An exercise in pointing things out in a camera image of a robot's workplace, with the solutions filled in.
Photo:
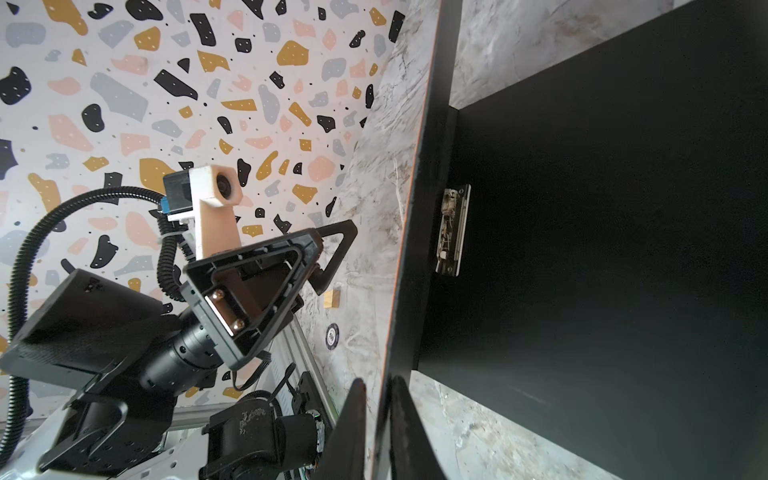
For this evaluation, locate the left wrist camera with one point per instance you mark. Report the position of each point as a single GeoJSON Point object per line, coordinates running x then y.
{"type": "Point", "coordinates": [205, 197]}

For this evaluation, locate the small wooden block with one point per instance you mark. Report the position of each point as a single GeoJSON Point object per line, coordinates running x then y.
{"type": "Point", "coordinates": [332, 299]}

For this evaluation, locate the orange black binder folder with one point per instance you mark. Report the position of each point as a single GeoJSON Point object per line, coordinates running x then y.
{"type": "Point", "coordinates": [612, 294]}

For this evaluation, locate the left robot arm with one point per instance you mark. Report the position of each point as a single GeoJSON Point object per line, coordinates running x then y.
{"type": "Point", "coordinates": [97, 370]}

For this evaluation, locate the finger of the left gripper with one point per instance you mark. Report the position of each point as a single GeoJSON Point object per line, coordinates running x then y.
{"type": "Point", "coordinates": [321, 277]}

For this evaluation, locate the metal binder clip mechanism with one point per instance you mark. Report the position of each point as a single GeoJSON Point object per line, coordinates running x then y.
{"type": "Point", "coordinates": [453, 220]}

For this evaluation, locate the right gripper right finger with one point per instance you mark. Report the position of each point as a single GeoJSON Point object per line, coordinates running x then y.
{"type": "Point", "coordinates": [411, 453]}

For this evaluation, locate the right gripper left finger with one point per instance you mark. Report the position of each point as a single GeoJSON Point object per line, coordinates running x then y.
{"type": "Point", "coordinates": [344, 454]}

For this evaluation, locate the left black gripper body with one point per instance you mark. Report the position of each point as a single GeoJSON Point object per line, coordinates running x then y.
{"type": "Point", "coordinates": [242, 296]}

